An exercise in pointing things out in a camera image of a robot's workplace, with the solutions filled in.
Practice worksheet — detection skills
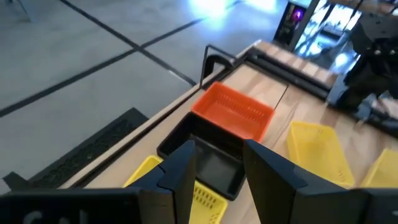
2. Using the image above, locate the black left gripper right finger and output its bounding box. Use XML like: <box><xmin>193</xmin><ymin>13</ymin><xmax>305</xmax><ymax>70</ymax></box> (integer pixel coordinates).
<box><xmin>243</xmin><ymin>139</ymin><xmax>371</xmax><ymax>224</ymax></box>

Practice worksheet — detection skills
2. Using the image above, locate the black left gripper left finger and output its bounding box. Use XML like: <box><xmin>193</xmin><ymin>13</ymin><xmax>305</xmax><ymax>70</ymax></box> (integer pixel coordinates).
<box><xmin>126</xmin><ymin>140</ymin><xmax>197</xmax><ymax>224</ymax></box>

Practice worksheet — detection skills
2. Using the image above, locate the yellow plastic basket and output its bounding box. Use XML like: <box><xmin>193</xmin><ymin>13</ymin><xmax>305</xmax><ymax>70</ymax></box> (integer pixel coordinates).
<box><xmin>285</xmin><ymin>120</ymin><xmax>356</xmax><ymax>190</ymax></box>
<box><xmin>123</xmin><ymin>154</ymin><xmax>229</xmax><ymax>224</ymax></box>
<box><xmin>359</xmin><ymin>148</ymin><xmax>398</xmax><ymax>190</ymax></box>

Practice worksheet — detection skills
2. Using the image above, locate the black plastic basket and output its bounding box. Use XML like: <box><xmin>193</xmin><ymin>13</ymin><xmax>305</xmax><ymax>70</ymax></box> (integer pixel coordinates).
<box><xmin>156</xmin><ymin>111</ymin><xmax>247</xmax><ymax>202</ymax></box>

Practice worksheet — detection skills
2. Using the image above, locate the orange plastic basket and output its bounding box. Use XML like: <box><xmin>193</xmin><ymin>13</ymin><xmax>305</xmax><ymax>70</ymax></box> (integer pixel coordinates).
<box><xmin>190</xmin><ymin>81</ymin><xmax>275</xmax><ymax>143</ymax></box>

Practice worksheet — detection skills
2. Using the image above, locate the black floor grate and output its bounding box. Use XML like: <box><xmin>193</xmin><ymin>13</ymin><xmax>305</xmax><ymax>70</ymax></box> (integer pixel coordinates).
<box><xmin>2</xmin><ymin>107</ymin><xmax>149</xmax><ymax>191</ymax></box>

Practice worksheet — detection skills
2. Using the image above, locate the black table clamp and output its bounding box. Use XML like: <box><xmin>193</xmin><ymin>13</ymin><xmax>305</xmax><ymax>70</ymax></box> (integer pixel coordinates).
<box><xmin>203</xmin><ymin>54</ymin><xmax>234</xmax><ymax>75</ymax></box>

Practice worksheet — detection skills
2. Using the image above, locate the black computer tower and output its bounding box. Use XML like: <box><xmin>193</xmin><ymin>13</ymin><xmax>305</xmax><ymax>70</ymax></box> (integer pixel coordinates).
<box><xmin>272</xmin><ymin>0</ymin><xmax>313</xmax><ymax>52</ymax></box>

